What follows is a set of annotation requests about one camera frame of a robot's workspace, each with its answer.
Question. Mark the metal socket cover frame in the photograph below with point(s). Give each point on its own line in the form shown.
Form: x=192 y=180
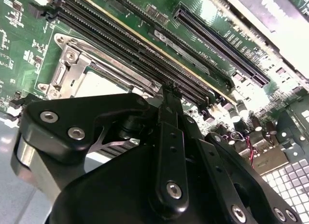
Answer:
x=77 y=72

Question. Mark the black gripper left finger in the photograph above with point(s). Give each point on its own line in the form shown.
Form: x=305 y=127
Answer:
x=60 y=117

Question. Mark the silver topped CPU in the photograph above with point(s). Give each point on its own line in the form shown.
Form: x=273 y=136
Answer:
x=103 y=85

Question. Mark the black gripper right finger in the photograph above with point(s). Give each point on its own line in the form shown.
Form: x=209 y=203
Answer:
x=217 y=166

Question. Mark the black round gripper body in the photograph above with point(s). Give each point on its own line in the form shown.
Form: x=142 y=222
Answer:
x=108 y=192

